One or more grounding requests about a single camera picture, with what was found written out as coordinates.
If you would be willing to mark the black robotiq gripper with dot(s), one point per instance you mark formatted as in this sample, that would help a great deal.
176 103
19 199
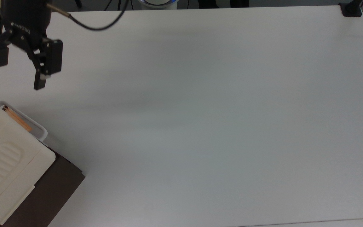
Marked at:
27 15

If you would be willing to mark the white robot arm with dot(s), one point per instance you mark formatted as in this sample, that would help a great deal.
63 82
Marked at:
158 2

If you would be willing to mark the cream plastic cabinet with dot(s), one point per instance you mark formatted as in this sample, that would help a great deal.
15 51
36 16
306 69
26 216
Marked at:
8 151

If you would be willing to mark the dark brown drawer box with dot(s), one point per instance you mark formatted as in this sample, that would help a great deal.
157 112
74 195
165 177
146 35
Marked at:
55 186

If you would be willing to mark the black table clamp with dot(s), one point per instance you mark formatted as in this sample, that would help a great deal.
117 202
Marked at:
351 9

